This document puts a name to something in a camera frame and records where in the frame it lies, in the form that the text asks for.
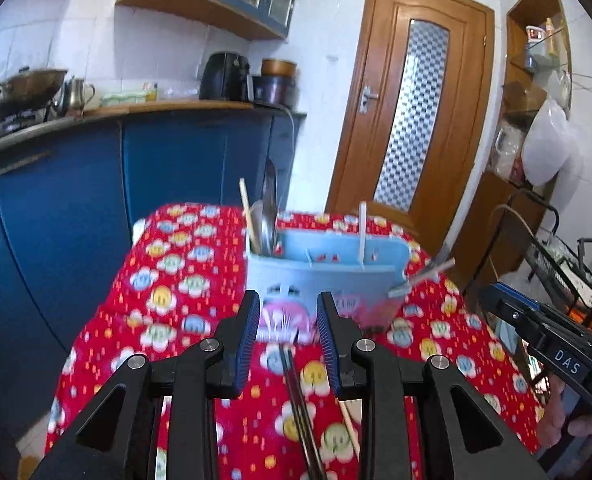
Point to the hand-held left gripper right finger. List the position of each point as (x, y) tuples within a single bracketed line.
[(330, 345)]

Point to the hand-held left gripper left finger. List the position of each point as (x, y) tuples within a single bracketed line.
[(246, 340)]

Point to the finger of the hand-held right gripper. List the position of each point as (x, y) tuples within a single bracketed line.
[(520, 296), (545, 345)]

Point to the black chopstick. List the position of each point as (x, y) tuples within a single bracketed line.
[(292, 390), (302, 394)]

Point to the light blue utensil box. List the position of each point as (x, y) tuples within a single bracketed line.
[(341, 272)]

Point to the metal fork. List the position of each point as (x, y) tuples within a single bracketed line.
[(420, 277)]

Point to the beige plastic spoon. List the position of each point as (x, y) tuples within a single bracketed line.
[(258, 225)]

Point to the metal spoon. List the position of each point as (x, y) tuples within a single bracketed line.
[(271, 200)]

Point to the person's right hand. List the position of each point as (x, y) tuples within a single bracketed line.
[(590, 425)]

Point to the black metal cart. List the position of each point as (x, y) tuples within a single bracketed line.
[(545, 255)]

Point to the red printed tablecloth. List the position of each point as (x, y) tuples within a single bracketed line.
[(186, 310)]

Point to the wooden shelf unit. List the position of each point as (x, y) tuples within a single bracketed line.
[(495, 210)]

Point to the white plastic bag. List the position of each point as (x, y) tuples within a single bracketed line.
[(545, 145)]

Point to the blue kitchen base cabinets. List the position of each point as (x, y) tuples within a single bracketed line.
[(76, 220)]

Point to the wooden door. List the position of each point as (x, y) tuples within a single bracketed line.
[(355, 110)]

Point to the yellow bottle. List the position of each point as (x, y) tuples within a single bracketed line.
[(551, 37)]

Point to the white cup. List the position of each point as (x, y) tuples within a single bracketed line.
[(534, 34)]

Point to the black air fryer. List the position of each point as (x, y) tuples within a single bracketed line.
[(223, 77)]

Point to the green dish cloth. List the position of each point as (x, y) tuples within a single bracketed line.
[(123, 97)]

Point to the brown bowl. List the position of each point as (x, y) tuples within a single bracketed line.
[(278, 66)]

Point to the metal kettle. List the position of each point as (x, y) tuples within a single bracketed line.
[(73, 95)]

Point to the gas stove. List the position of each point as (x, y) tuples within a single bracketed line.
[(18, 122)]

